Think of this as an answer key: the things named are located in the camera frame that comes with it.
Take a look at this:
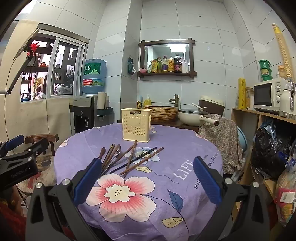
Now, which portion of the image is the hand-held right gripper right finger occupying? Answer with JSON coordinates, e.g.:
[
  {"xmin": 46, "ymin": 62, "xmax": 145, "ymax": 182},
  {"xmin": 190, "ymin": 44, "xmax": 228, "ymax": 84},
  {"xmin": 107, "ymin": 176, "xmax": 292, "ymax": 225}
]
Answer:
[{"xmin": 193, "ymin": 156, "xmax": 271, "ymax": 241}]

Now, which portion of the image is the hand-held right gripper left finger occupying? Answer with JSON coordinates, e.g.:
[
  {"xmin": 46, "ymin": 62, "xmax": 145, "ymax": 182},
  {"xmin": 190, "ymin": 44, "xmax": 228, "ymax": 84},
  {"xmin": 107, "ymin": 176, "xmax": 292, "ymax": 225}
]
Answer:
[{"xmin": 25, "ymin": 158, "xmax": 102, "ymax": 241}]

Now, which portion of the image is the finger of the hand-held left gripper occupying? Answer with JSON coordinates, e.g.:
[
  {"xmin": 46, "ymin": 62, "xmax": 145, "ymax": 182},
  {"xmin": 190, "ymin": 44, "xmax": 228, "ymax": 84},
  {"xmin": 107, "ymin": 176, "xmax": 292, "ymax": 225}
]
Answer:
[
  {"xmin": 0, "ymin": 135, "xmax": 25, "ymax": 156},
  {"xmin": 5, "ymin": 138, "xmax": 49, "ymax": 163}
]

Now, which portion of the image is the metal spoon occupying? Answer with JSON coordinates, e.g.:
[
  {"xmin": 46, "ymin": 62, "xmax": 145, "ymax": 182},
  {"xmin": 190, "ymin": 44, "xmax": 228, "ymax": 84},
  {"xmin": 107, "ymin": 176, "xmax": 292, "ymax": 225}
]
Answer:
[{"xmin": 114, "ymin": 151, "xmax": 137, "ymax": 164}]

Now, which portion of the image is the black chopstick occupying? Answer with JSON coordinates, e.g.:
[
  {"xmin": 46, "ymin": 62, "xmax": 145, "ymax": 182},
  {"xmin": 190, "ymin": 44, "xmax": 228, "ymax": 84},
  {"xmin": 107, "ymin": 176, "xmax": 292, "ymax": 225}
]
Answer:
[
  {"xmin": 109, "ymin": 149, "xmax": 152, "ymax": 169},
  {"xmin": 110, "ymin": 147, "xmax": 158, "ymax": 174}
]

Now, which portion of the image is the cream plastic utensil holder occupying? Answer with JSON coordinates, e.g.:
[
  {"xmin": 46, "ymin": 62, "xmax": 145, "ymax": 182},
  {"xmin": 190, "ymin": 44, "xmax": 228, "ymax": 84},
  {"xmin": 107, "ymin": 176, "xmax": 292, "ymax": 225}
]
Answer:
[{"xmin": 121, "ymin": 108, "xmax": 152, "ymax": 142}]

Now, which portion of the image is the wooden chair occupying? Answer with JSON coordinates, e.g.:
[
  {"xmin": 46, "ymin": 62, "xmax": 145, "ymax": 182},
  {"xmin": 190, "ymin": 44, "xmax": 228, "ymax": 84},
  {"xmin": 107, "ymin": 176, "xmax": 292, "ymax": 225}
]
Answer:
[{"xmin": 24, "ymin": 134, "xmax": 59, "ymax": 156}]

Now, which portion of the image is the cat print chair cushion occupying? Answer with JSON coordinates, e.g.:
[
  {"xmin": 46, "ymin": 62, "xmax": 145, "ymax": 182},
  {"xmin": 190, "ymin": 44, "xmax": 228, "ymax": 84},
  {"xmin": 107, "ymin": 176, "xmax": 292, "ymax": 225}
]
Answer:
[{"xmin": 17, "ymin": 154, "xmax": 58, "ymax": 193}]

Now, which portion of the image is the beige cloth panel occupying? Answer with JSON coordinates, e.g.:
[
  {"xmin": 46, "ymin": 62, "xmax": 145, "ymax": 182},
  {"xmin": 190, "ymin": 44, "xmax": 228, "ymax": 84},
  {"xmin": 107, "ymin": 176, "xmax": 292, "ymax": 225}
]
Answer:
[{"xmin": 0, "ymin": 97, "xmax": 73, "ymax": 145}]

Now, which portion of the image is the floral patterned cloth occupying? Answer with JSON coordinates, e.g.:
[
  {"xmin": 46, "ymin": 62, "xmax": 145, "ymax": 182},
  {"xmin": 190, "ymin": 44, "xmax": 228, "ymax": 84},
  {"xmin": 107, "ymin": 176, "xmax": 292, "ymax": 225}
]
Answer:
[{"xmin": 198, "ymin": 114, "xmax": 243, "ymax": 175}]

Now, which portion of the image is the person's red clothing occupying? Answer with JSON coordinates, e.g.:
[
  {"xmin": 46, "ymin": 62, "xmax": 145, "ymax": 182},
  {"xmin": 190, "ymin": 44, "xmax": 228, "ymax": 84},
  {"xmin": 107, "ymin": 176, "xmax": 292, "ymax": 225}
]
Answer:
[{"xmin": 0, "ymin": 197, "xmax": 28, "ymax": 241}]

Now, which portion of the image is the blue plastic basin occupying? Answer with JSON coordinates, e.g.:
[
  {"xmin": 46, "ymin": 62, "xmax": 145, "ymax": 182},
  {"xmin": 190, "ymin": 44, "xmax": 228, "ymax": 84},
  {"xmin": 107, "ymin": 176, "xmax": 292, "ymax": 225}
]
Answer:
[{"xmin": 237, "ymin": 128, "xmax": 248, "ymax": 158}]

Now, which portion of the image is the grey water dispenser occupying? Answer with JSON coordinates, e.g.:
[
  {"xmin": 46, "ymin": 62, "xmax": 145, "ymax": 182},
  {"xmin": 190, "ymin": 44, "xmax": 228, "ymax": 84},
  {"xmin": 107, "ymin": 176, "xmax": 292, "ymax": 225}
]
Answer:
[{"xmin": 73, "ymin": 95, "xmax": 109, "ymax": 135}]

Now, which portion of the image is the purple floral tablecloth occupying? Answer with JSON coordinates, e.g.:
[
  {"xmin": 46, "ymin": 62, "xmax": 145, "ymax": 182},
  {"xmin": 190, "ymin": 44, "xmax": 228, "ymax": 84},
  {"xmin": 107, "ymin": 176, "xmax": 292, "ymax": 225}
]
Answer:
[{"xmin": 54, "ymin": 124, "xmax": 224, "ymax": 241}]

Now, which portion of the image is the white frying pan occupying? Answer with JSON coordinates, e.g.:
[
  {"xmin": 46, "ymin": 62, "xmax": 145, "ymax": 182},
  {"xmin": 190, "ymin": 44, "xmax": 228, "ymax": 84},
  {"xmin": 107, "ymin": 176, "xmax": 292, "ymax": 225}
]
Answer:
[{"xmin": 179, "ymin": 109, "xmax": 219, "ymax": 126}]

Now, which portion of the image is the black plastic bag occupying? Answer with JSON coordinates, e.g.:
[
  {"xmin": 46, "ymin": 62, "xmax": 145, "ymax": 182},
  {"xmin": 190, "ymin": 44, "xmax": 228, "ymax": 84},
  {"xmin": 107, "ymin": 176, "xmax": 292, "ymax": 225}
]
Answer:
[{"xmin": 251, "ymin": 126, "xmax": 295, "ymax": 179}]

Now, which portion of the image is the teal cup holder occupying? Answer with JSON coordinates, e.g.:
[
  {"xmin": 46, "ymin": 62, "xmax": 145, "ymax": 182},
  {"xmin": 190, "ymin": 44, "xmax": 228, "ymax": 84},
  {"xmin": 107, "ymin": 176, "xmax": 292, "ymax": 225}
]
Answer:
[{"xmin": 97, "ymin": 107, "xmax": 114, "ymax": 117}]

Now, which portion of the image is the wooden shelf unit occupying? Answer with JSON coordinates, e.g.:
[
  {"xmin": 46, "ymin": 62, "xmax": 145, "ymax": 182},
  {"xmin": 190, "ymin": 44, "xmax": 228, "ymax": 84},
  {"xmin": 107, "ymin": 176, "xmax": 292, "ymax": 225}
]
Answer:
[{"xmin": 231, "ymin": 107, "xmax": 296, "ymax": 232}]

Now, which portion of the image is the brown white rice cooker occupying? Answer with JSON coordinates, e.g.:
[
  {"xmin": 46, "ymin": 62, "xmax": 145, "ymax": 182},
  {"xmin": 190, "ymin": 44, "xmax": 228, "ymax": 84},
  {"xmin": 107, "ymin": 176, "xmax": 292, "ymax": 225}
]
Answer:
[{"xmin": 199, "ymin": 95, "xmax": 225, "ymax": 116}]

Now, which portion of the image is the wicker basin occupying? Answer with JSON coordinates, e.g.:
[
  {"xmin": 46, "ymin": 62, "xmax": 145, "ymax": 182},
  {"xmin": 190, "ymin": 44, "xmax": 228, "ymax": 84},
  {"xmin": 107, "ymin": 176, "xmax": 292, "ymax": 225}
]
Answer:
[{"xmin": 143, "ymin": 105, "xmax": 179, "ymax": 123}]

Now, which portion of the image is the white paper cup stack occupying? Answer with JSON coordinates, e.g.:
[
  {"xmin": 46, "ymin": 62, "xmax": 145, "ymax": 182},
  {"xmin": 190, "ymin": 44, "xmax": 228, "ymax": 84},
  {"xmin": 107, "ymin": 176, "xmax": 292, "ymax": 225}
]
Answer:
[{"xmin": 97, "ymin": 92, "xmax": 109, "ymax": 109}]

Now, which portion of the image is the red yellow plastic bag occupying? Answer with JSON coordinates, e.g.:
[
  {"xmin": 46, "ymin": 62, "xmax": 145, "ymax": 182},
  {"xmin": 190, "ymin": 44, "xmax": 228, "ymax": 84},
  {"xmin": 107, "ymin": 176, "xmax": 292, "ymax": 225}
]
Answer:
[{"xmin": 275, "ymin": 167, "xmax": 296, "ymax": 228}]

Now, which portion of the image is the metal framed window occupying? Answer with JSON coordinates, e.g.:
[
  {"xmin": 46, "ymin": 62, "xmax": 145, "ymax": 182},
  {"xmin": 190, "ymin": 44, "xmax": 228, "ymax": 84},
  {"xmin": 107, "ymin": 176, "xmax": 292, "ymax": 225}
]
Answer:
[{"xmin": 20, "ymin": 25, "xmax": 89, "ymax": 102}]

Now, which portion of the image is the blue packet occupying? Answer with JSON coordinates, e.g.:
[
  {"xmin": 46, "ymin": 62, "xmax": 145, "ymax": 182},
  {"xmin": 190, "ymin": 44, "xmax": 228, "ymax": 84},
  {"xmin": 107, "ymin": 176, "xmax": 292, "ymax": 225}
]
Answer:
[{"xmin": 279, "ymin": 150, "xmax": 296, "ymax": 172}]

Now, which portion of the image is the blue water jug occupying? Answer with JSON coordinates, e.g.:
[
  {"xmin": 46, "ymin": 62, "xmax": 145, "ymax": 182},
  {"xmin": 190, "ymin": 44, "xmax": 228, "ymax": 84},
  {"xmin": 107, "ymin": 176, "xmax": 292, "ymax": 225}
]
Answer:
[{"xmin": 81, "ymin": 58, "xmax": 107, "ymax": 96}]

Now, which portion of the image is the glass jar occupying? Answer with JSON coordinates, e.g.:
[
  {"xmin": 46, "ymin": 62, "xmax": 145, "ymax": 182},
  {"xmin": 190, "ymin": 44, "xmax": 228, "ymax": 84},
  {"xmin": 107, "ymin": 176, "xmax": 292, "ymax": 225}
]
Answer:
[{"xmin": 245, "ymin": 87, "xmax": 254, "ymax": 110}]

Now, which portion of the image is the yellow wrap roll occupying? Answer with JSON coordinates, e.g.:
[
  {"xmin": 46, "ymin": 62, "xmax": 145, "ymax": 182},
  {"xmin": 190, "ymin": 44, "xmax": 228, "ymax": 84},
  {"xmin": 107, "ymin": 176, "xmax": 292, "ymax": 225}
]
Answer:
[{"xmin": 238, "ymin": 78, "xmax": 246, "ymax": 109}]

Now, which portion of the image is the red ornament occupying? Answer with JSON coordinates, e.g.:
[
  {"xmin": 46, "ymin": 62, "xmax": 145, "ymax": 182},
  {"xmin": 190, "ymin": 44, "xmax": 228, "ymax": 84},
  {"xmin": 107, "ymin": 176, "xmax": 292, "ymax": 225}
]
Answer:
[{"xmin": 26, "ymin": 41, "xmax": 41, "ymax": 56}]

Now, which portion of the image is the white microwave oven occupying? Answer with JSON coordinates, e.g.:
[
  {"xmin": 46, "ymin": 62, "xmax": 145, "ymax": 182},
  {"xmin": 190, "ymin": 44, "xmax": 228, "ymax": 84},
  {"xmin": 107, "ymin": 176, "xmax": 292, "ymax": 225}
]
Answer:
[{"xmin": 253, "ymin": 77, "xmax": 292, "ymax": 115}]

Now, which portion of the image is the dark soy sauce bottle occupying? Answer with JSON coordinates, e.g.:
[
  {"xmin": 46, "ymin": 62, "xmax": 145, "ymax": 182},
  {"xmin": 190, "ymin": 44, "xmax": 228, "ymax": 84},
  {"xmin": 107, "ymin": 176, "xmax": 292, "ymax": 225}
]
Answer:
[{"xmin": 174, "ymin": 54, "xmax": 182, "ymax": 73}]

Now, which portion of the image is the orange lid bottle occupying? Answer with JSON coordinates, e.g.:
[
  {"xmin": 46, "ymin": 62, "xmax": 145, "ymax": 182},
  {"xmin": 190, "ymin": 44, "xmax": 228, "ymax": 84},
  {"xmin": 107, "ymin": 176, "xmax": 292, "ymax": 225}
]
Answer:
[{"xmin": 277, "ymin": 65, "xmax": 287, "ymax": 80}]

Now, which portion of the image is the wooden framed mirror shelf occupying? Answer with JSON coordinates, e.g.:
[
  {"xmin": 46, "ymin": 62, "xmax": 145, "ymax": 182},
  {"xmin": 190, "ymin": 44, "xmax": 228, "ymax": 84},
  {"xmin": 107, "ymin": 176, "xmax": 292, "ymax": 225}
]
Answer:
[{"xmin": 137, "ymin": 38, "xmax": 197, "ymax": 80}]

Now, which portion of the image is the tall sleeve of paper cups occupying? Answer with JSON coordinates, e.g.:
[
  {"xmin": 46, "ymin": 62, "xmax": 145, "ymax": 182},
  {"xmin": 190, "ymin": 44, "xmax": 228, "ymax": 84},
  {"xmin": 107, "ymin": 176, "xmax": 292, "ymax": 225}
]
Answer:
[{"xmin": 272, "ymin": 23, "xmax": 295, "ymax": 82}]

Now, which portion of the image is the green wall hanging pouch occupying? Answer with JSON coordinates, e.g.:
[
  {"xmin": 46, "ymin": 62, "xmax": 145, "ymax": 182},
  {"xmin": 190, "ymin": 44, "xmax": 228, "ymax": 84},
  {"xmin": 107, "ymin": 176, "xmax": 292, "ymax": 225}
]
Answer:
[{"xmin": 127, "ymin": 57, "xmax": 135, "ymax": 75}]

